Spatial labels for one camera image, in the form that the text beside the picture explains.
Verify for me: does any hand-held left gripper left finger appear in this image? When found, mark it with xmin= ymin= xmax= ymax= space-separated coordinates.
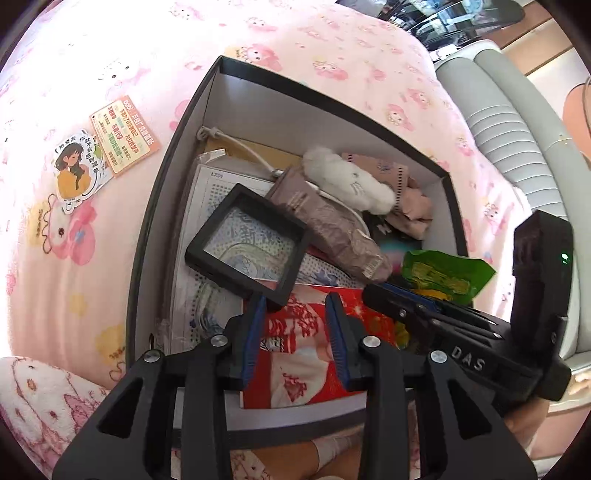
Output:
xmin=52 ymin=294 xmax=268 ymax=480

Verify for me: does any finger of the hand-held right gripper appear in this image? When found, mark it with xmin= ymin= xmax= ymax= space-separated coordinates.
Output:
xmin=382 ymin=282 xmax=502 ymax=334
xmin=362 ymin=284 xmax=463 ymax=359

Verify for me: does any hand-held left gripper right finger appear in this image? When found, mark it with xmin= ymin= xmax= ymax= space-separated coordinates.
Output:
xmin=324 ymin=292 xmax=539 ymax=480

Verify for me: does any green corn snack packet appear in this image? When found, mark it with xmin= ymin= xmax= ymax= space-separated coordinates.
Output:
xmin=399 ymin=249 xmax=497 ymax=308

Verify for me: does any red card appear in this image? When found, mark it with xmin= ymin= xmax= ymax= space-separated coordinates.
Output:
xmin=295 ymin=284 xmax=402 ymax=352

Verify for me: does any red paper-cut packet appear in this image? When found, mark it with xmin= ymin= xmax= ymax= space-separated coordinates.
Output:
xmin=242 ymin=295 xmax=370 ymax=409

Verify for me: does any black square frame case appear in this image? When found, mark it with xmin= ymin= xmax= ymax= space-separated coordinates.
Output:
xmin=185 ymin=183 xmax=311 ymax=308

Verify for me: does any brown sachet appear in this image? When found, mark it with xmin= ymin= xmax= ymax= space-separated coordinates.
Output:
xmin=265 ymin=166 xmax=393 ymax=283

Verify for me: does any black cardboard box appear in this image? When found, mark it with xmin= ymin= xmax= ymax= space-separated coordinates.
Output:
xmin=126 ymin=55 xmax=469 ymax=437

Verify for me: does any person's right hand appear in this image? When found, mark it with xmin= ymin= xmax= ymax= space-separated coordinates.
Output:
xmin=504 ymin=400 xmax=552 ymax=452

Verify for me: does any pink cloth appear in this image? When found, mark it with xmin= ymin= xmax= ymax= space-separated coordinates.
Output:
xmin=342 ymin=152 xmax=435 ymax=240

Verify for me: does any white sock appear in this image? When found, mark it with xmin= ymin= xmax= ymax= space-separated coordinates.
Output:
xmin=311 ymin=436 xmax=356 ymax=467

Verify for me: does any person's bare leg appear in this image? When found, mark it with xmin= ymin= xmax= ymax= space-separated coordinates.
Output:
xmin=254 ymin=438 xmax=365 ymax=480

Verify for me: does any white plush toy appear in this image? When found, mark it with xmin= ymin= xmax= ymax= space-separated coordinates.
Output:
xmin=302 ymin=147 xmax=395 ymax=215

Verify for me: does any printed dotted art sheet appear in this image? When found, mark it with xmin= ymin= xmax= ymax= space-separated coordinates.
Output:
xmin=175 ymin=164 xmax=278 ymax=352

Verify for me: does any grey padded headboard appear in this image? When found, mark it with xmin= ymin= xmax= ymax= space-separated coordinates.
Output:
xmin=434 ymin=39 xmax=591 ymax=370

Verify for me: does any flat tan box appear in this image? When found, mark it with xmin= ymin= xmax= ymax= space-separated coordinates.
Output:
xmin=203 ymin=138 xmax=305 ymax=171

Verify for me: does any white smartwatch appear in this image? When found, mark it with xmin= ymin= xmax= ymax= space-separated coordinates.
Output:
xmin=196 ymin=126 xmax=370 ymax=236

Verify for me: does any pink printed bedsheet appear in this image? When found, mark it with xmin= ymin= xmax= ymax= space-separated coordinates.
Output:
xmin=0 ymin=0 xmax=532 ymax=462

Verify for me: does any pink fleece pajamas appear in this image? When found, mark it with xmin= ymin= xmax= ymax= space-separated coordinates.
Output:
xmin=0 ymin=355 xmax=121 ymax=480

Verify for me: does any orange printed card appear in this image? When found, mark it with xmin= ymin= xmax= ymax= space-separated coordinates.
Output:
xmin=90 ymin=95 xmax=160 ymax=178

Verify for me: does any cartoon girl sticker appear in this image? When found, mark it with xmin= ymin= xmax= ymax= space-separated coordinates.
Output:
xmin=52 ymin=128 xmax=114 ymax=215

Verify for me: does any black glass display shelf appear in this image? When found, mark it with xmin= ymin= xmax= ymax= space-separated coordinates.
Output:
xmin=337 ymin=0 xmax=525 ymax=38

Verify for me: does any round pink wall panel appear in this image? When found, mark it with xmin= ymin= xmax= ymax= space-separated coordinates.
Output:
xmin=566 ymin=80 xmax=591 ymax=162

